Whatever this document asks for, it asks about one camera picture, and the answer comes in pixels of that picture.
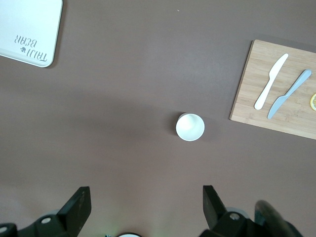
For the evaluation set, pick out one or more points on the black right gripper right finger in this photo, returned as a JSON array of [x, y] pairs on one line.
[[217, 217]]

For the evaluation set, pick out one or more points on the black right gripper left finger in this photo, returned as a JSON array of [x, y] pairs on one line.
[[71, 214]]

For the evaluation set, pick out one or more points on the white plastic cup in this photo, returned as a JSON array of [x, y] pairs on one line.
[[190, 127]]

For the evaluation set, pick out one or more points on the cream bear print tray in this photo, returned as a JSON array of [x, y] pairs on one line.
[[24, 22]]

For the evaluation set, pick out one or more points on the wooden cutting board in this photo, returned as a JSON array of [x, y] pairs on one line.
[[251, 98]]

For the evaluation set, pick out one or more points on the brown table cover cloth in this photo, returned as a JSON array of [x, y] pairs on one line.
[[123, 98]]

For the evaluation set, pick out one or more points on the grey plastic knife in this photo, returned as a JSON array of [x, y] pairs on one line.
[[288, 95]]

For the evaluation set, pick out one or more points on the white plastic knife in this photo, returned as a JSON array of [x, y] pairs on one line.
[[270, 81]]

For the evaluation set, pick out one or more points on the yellow lemon slice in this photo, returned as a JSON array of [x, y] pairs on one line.
[[313, 101]]

